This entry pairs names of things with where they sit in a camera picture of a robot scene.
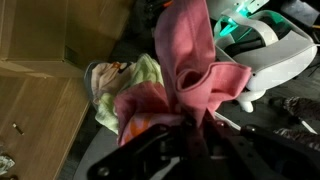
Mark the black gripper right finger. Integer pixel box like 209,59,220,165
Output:
203,109,320,180

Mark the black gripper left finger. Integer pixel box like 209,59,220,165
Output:
87,114,201,180

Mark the light green towel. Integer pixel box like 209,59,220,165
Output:
94,53,165,135

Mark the pink shirt with orange print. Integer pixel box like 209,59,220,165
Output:
114,0,253,148

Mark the grey office chair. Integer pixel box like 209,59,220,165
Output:
72,59,123,180

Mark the dark patterned object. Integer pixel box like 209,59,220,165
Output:
273,95,320,152

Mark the small metal screw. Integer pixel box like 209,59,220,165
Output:
11,122,26,136

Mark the clear plastic bag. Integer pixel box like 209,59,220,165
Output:
0,153,17,177

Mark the large brown cardboard box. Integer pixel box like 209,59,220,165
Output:
0,0,135,80

